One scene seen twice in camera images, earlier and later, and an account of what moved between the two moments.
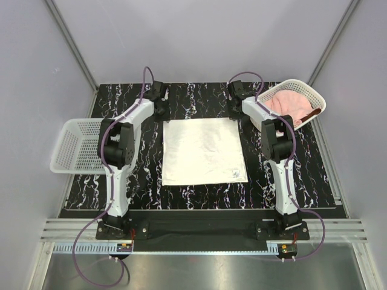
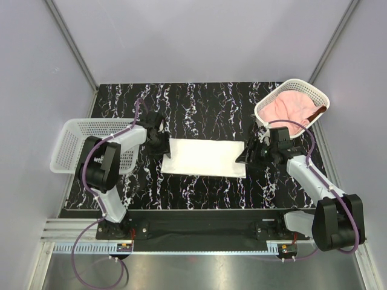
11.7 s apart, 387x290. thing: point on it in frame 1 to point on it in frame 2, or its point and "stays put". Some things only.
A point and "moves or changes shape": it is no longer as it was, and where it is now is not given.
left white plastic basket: [77, 151] stays put
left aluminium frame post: [63, 26] stays put
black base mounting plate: [203, 226] stays put
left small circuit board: [124, 248] stays put
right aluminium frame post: [332, 41] stays put
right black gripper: [232, 116] to [255, 144]
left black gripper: [165, 116] to [164, 148]
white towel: [202, 151] moves or changes shape
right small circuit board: [287, 248] stays put
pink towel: [290, 103] moves or changes shape
